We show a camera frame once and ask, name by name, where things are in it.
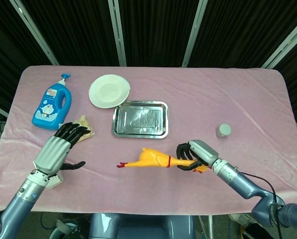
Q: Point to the pink velvet tablecloth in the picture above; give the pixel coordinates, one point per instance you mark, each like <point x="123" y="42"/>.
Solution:
<point x="188" y="82"/>

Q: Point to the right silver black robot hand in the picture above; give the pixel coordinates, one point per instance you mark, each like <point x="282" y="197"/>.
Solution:
<point x="204" y="150"/>

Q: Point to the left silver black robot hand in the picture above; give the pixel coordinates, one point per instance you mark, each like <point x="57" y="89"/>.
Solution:
<point x="52" y="154"/>

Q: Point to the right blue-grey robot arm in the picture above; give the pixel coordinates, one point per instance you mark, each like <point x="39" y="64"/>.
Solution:
<point x="237" y="178"/>

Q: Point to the blue pump detergent bottle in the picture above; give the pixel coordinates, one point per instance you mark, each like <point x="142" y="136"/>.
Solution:
<point x="48" y="107"/>

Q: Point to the white sneaker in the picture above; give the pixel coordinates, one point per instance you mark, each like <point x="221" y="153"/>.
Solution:
<point x="241" y="220"/>

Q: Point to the round white plate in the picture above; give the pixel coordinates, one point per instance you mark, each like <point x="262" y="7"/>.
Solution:
<point x="108" y="90"/>

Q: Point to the black pleated curtain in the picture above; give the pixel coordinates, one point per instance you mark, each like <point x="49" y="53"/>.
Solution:
<point x="158" y="30"/>

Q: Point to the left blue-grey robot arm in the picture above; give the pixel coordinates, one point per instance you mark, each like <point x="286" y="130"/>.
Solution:
<point x="21" y="199"/>

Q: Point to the rectangular metal tray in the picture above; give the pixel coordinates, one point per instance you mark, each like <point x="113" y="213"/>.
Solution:
<point x="138" y="119"/>

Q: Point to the yellow rubber chicken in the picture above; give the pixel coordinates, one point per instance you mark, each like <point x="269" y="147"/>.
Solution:
<point x="148" y="160"/>

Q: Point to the small white cardboard box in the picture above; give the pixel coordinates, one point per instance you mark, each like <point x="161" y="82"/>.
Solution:
<point x="57" y="183"/>

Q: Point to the white metal frame post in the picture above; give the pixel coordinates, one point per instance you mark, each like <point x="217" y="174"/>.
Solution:
<point x="285" y="42"/>
<point x="194" y="35"/>
<point x="118" y="35"/>
<point x="35" y="35"/>

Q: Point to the blue-grey robot torso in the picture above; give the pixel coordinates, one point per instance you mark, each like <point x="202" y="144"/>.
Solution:
<point x="140" y="226"/>

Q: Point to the small white-lidded jar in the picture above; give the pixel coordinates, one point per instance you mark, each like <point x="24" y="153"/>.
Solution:
<point x="223" y="130"/>

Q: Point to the clear bag of snacks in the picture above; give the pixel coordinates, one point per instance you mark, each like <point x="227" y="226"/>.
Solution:
<point x="84" y="122"/>

